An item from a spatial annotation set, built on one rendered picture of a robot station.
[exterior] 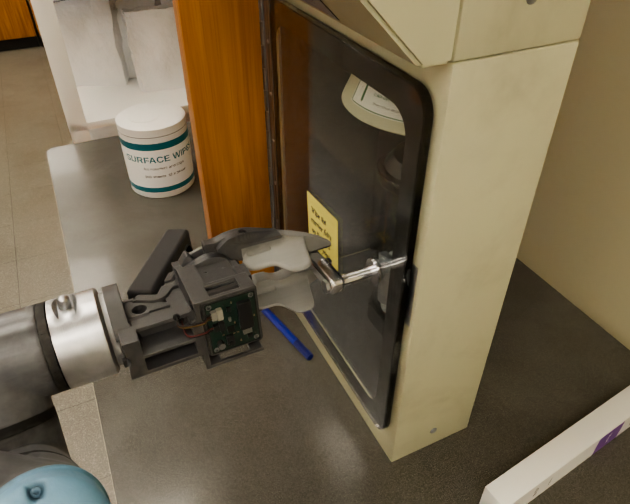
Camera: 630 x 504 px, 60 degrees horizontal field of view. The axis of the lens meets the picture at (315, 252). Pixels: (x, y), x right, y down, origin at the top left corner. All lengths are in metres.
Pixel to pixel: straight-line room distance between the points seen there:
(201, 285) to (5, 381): 0.16
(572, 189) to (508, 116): 0.50
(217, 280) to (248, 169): 0.34
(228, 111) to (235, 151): 0.06
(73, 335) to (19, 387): 0.05
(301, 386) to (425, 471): 0.19
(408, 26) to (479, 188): 0.16
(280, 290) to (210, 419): 0.26
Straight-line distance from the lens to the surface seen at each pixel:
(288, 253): 0.50
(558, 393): 0.81
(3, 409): 0.48
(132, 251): 1.01
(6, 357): 0.47
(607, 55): 0.86
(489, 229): 0.50
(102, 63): 1.76
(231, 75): 0.72
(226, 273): 0.48
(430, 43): 0.37
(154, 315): 0.47
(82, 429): 1.99
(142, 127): 1.08
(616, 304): 0.94
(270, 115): 0.69
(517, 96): 0.44
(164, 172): 1.11
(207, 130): 0.74
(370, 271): 0.51
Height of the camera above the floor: 1.53
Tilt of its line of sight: 38 degrees down
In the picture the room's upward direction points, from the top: straight up
